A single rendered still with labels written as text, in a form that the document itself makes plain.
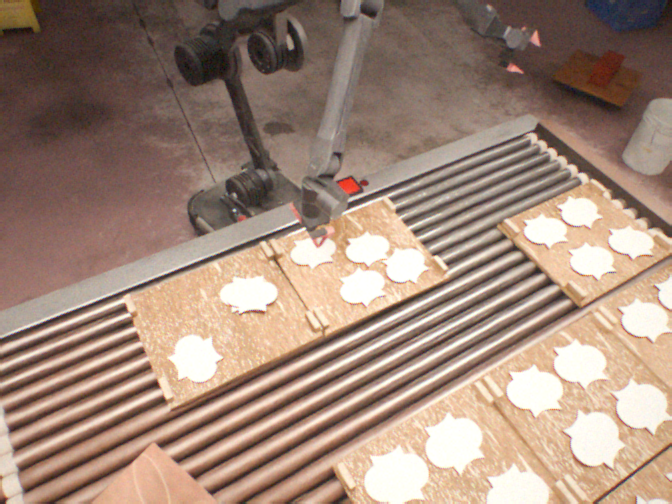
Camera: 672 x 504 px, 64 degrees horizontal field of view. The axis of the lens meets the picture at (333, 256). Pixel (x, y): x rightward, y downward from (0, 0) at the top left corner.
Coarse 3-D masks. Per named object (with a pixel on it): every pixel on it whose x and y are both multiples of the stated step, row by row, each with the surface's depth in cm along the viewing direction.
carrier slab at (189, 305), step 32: (256, 256) 153; (160, 288) 145; (192, 288) 145; (288, 288) 147; (160, 320) 138; (192, 320) 139; (224, 320) 139; (256, 320) 140; (288, 320) 141; (160, 352) 132; (224, 352) 134; (256, 352) 134; (288, 352) 135; (192, 384) 128; (224, 384) 129
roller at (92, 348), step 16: (528, 160) 190; (544, 160) 193; (496, 176) 184; (512, 176) 187; (448, 192) 178; (464, 192) 179; (416, 208) 172; (432, 208) 174; (112, 336) 136; (128, 336) 138; (64, 352) 133; (80, 352) 133; (96, 352) 135; (32, 368) 130; (48, 368) 130; (64, 368) 132; (0, 384) 127; (16, 384) 128
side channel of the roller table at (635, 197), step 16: (544, 128) 199; (560, 128) 198; (560, 144) 195; (576, 144) 193; (576, 160) 192; (592, 160) 188; (592, 176) 188; (608, 176) 183; (624, 176) 183; (624, 192) 180; (640, 192) 179; (640, 208) 177; (656, 208) 174; (656, 224) 174
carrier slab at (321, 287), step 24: (360, 216) 166; (384, 216) 166; (288, 240) 158; (336, 240) 159; (408, 240) 161; (288, 264) 152; (336, 264) 153; (360, 264) 154; (432, 264) 155; (312, 288) 148; (336, 288) 148; (384, 288) 149; (408, 288) 149; (312, 312) 143; (336, 312) 143; (360, 312) 143
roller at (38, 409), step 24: (576, 168) 189; (528, 192) 181; (456, 216) 171; (480, 216) 173; (432, 240) 167; (144, 360) 133; (96, 384) 128; (24, 408) 123; (48, 408) 124; (0, 432) 120
